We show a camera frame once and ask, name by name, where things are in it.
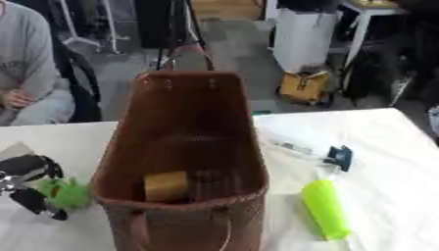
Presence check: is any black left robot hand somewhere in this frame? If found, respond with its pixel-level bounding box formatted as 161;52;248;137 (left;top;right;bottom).
0;154;71;222

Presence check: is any green soft toy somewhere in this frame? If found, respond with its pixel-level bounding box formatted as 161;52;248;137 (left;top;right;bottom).
35;176;93;211

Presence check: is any person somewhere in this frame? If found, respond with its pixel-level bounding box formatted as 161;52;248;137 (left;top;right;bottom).
0;0;77;127

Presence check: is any black chair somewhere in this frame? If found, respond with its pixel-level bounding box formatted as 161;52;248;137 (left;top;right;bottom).
32;19;105;124

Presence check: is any tan block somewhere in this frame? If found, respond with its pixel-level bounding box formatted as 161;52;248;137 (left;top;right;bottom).
142;170;191;203

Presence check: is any brown woven basket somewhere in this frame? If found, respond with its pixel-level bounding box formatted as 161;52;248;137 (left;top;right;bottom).
89;45;271;251

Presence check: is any black tripod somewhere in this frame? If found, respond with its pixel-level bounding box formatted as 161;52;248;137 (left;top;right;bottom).
133;0;210;72

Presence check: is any yellow bag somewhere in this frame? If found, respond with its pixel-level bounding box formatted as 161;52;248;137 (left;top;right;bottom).
275;69;333;106

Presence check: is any lime green cylinder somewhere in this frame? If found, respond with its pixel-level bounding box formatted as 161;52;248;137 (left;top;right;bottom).
300;179;352;241

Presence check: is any white cabinet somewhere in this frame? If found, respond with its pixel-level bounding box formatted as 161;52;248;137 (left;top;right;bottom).
268;7;340;74

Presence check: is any white table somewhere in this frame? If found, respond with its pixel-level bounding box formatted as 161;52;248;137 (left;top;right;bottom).
327;0;412;89

